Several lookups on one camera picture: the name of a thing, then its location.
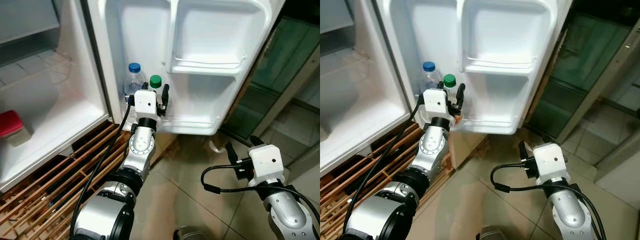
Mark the clear bottle with blue cap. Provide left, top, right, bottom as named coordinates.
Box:
left=123, top=62, right=147, bottom=104
left=418, top=60, right=444, bottom=99

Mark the white fridge body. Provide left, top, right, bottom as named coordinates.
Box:
left=0, top=0, right=112, bottom=194
left=320, top=0, right=414, bottom=177

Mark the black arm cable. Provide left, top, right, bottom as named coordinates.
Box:
left=200, top=164, right=321, bottom=223
left=341, top=96, right=426, bottom=234
left=70, top=96, right=136, bottom=237
left=489, top=163, right=609, bottom=240

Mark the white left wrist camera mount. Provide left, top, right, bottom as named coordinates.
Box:
left=132, top=89, right=161, bottom=120
left=423, top=88, right=450, bottom=120

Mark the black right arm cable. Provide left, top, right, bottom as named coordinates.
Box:
left=200, top=164, right=321, bottom=223
left=489, top=163, right=609, bottom=240

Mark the green glass sliding door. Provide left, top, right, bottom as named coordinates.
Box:
left=525, top=10, right=640, bottom=147
left=220, top=15, right=321, bottom=144

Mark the container with red lid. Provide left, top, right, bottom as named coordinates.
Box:
left=0, top=109, right=32, bottom=149

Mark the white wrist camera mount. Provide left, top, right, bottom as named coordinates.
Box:
left=423, top=88, right=450, bottom=120
left=132, top=89, right=161, bottom=120
left=248, top=143, right=287, bottom=185
left=532, top=142, right=570, bottom=185

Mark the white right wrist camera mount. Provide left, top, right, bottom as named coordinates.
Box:
left=532, top=142, right=570, bottom=185
left=248, top=143, right=287, bottom=185

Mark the bottle with green cap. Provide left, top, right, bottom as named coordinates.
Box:
left=148, top=74, right=164, bottom=96
left=442, top=73, right=459, bottom=101

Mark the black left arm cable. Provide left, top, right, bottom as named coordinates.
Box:
left=70, top=96, right=136, bottom=237
left=341, top=96, right=426, bottom=234

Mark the fridge door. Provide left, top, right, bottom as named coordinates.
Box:
left=375, top=0, right=575, bottom=136
left=86, top=0, right=287, bottom=137

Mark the wooden wine rack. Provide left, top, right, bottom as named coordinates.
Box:
left=0, top=120, right=177, bottom=240
left=320, top=122, right=457, bottom=240

